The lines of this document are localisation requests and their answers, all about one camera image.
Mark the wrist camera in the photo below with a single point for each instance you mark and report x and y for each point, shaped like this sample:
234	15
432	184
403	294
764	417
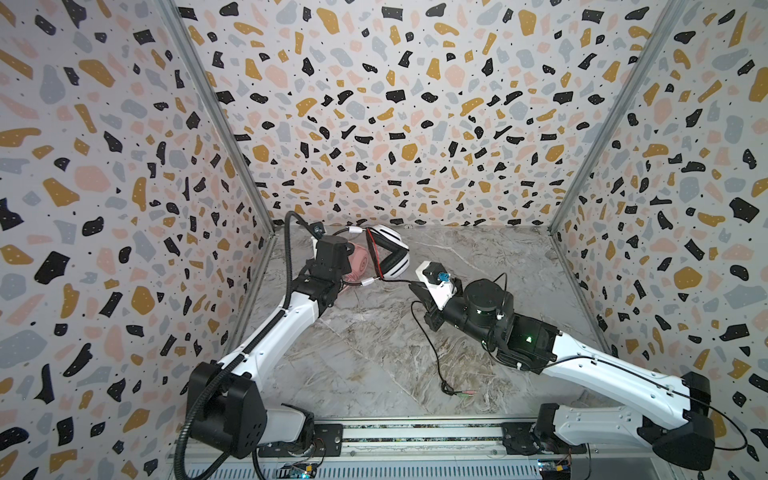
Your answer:
317	231
437	281

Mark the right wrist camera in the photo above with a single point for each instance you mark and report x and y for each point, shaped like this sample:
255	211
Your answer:
437	281

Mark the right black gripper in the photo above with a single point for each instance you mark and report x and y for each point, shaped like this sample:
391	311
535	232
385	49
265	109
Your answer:
433	305

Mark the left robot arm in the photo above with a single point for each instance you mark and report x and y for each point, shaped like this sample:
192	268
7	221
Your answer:
225	409

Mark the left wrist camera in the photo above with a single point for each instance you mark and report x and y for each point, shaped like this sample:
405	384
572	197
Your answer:
317	231

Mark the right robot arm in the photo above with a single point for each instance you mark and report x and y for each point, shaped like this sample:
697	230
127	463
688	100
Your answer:
665	414

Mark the white black headphones with cable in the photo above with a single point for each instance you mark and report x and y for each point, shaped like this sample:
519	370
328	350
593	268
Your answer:
389	255

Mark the right circuit board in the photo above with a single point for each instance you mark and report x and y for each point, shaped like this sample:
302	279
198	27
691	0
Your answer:
554	469

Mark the left green circuit board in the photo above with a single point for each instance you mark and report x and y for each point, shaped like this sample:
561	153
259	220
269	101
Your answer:
298	471

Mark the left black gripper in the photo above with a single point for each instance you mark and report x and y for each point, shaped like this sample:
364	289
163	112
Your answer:
346	266

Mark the pink headphones with cable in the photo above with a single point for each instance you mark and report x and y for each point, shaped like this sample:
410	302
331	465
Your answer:
359	262

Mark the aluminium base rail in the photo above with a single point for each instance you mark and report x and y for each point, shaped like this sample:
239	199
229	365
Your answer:
445	440

